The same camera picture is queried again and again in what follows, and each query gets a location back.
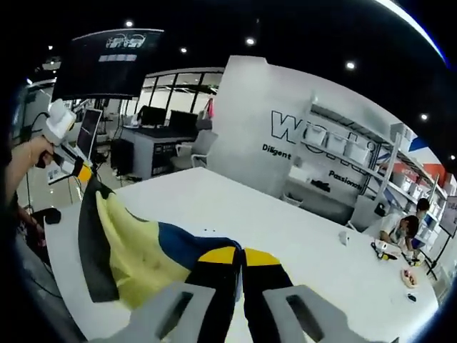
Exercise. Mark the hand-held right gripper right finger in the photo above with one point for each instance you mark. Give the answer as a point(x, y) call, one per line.
point(275, 311)

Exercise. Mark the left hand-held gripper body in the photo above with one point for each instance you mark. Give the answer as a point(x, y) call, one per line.
point(60, 121)

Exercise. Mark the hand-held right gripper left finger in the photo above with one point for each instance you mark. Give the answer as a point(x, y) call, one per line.
point(200, 307)

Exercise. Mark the yellow blue grey garment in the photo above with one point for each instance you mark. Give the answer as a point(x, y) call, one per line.
point(143, 243)

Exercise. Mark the person's left hand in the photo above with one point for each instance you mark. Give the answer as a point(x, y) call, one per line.
point(35, 150)

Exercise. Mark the slim upright display screen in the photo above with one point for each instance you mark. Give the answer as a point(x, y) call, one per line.
point(89, 132)

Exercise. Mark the black computer tower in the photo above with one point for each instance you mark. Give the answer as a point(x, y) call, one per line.
point(122, 157)

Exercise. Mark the small black round object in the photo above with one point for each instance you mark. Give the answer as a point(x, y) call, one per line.
point(52, 216)

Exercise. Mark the grey office desk counter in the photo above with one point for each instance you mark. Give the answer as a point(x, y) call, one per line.
point(143, 150)

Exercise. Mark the person's black clothing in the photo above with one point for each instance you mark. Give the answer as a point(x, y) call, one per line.
point(25, 228)

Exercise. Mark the black computer monitor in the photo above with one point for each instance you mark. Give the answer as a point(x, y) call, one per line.
point(183, 119)
point(153, 115)

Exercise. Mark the small white table device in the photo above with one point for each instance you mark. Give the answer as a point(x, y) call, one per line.
point(343, 238)

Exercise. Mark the white office chair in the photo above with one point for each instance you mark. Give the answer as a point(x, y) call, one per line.
point(203, 143)

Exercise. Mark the yellow black tool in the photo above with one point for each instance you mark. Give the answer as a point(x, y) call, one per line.
point(385, 254)

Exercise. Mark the grey pink hanging bag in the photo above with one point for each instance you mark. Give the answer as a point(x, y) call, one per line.
point(205, 119)

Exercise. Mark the small black pen object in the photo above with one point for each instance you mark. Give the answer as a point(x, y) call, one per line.
point(412, 297)

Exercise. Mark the cream coloured tray object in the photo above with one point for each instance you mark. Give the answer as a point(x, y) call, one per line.
point(410, 278)

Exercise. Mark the white storage bin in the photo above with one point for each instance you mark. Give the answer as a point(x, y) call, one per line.
point(358, 153)
point(316, 138)
point(337, 144)

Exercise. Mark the grey metal storage shelf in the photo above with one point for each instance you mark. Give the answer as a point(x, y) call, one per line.
point(433, 186)
point(392, 153)

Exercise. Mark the display on tripod stand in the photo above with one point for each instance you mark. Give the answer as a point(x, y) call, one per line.
point(450, 216)

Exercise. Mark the large dark wall screen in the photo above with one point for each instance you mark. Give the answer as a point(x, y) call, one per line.
point(107, 71)

